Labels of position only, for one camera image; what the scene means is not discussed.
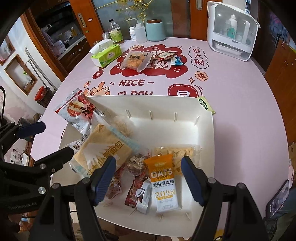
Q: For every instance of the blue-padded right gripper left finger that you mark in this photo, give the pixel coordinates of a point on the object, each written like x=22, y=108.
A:
x=88, y=193

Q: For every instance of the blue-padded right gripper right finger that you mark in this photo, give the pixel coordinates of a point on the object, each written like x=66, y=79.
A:
x=210, y=194

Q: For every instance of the red small snack packet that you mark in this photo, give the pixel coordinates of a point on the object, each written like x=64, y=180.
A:
x=115, y=186

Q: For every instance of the cracker pack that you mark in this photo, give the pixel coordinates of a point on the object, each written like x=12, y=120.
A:
x=178, y=152
x=108, y=118

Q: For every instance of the large bread package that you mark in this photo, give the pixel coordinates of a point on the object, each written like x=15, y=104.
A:
x=93, y=148

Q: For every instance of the orange white oats bar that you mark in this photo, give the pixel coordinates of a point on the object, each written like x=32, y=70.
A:
x=163, y=182

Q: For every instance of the clear nut snack packet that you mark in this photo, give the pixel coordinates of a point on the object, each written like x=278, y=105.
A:
x=136, y=164

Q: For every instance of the red jujube snack bag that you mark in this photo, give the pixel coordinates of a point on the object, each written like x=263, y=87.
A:
x=77, y=110

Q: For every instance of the pink printed tablecloth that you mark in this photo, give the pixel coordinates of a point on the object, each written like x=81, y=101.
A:
x=250, y=138

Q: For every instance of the smartphone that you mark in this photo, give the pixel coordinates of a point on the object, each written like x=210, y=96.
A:
x=277, y=201

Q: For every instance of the white plastic tray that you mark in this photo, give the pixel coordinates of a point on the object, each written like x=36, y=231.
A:
x=162, y=121

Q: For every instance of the green small snack packet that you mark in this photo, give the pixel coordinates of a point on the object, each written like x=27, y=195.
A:
x=205, y=104

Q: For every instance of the blue white candy packet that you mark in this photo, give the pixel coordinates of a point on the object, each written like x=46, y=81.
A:
x=176, y=61

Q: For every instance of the yellow cake snack pack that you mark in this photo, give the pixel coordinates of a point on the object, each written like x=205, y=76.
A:
x=137, y=60

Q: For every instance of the green tissue pack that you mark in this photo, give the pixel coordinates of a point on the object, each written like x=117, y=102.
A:
x=104, y=52

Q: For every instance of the red white snack packet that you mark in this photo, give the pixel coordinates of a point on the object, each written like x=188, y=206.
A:
x=165, y=56

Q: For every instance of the small metal can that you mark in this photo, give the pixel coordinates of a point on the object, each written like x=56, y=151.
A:
x=106, y=35

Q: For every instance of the clear bottle green label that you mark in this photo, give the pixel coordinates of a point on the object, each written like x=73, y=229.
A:
x=115, y=32

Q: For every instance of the white countertop sterilizer cabinet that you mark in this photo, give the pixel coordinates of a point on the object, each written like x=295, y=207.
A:
x=231, y=31

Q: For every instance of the small white pill bottle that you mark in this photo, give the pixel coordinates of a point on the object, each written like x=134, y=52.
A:
x=132, y=33

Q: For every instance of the teal canister with brown lid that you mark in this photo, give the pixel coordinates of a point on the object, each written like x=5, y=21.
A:
x=155, y=30

